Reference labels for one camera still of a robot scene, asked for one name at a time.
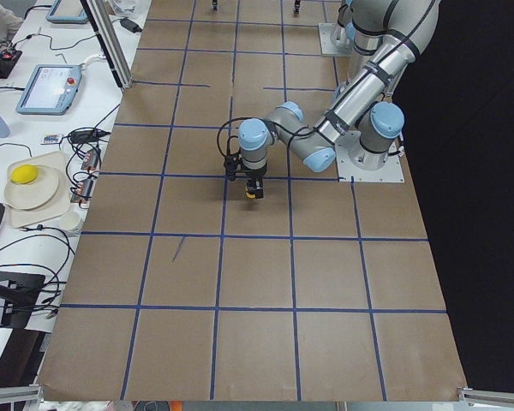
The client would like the white paper cup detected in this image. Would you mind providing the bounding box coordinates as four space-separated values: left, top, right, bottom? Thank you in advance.
58 211 84 235

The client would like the blue teach pendant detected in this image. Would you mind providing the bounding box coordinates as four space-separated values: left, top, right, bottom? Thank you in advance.
46 0 88 24
16 64 82 116

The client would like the beige tray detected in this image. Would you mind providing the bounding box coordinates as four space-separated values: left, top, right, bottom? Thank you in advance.
4 151 71 229

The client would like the yellow lemon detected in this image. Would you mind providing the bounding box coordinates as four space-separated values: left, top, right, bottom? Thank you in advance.
9 164 39 185

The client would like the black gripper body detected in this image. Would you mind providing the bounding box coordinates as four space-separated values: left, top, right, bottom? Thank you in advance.
242 166 266 181

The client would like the aluminium frame post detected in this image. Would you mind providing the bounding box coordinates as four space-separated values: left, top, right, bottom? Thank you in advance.
81 0 133 90

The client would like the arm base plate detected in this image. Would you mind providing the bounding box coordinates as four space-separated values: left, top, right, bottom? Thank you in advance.
335 130 404 183
318 23 356 57

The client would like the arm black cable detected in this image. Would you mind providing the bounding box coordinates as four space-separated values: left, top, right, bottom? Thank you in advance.
216 117 249 159

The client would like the black camera stand base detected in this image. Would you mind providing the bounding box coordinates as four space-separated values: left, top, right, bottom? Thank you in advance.
0 271 45 329

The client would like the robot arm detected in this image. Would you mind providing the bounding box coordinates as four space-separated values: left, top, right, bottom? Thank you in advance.
224 1 439 199

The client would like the beige plate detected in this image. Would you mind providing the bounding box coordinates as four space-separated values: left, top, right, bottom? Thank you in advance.
4 165 59 210

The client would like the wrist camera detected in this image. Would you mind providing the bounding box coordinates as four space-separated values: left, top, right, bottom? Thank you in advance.
224 152 242 182

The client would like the black power adapter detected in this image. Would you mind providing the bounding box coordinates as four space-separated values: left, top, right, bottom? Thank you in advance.
119 17 142 33

